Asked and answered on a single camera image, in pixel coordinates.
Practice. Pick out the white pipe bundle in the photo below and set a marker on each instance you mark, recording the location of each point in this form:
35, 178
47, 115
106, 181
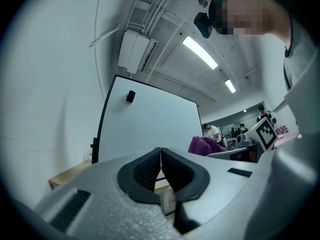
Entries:
160, 6

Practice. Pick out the white air conditioner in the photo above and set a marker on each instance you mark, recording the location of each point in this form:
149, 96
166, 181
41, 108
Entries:
136, 51

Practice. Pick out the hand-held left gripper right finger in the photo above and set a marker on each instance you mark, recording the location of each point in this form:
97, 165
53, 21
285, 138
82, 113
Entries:
220, 184

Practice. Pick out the person's right forearm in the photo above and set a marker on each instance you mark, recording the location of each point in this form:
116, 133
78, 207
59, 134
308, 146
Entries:
287, 139

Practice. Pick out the person's grey shirt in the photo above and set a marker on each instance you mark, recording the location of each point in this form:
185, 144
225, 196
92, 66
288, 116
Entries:
305, 59

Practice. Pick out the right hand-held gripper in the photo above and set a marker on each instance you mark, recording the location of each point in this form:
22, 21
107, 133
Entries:
266, 134

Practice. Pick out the wooden table white legs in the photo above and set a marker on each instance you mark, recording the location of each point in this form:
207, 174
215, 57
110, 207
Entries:
67, 176

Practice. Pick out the black whiteboard eraser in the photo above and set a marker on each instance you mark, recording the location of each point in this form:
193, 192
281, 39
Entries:
130, 96

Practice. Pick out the round smoke detector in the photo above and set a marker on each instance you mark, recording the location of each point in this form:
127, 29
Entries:
202, 2

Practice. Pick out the whiteboard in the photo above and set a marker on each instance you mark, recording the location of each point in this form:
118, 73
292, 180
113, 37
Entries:
155, 124

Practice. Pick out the black head-mounted camera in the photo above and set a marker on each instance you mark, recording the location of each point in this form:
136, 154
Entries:
203, 25

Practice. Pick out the person's head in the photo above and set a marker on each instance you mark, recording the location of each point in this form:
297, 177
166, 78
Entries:
250, 9

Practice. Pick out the purple cloth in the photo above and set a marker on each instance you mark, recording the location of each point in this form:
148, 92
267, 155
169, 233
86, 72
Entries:
202, 146

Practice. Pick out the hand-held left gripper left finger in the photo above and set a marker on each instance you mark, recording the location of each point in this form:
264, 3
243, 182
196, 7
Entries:
105, 204

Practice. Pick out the long ceiling light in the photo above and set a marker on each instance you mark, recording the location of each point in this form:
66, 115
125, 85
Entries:
230, 86
200, 52

